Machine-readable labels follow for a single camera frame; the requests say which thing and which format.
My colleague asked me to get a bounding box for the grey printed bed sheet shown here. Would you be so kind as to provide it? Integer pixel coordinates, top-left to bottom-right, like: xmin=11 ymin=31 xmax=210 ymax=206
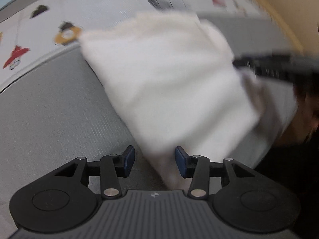
xmin=1 ymin=0 xmax=294 ymax=238

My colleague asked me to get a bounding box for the white long-sleeve shirt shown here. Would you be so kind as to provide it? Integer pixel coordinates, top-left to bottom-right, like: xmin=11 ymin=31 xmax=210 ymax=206
xmin=78 ymin=11 xmax=265 ymax=191

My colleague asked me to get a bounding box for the person's right hand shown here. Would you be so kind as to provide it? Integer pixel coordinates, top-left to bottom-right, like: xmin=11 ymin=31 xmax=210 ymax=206
xmin=275 ymin=86 xmax=318 ymax=145

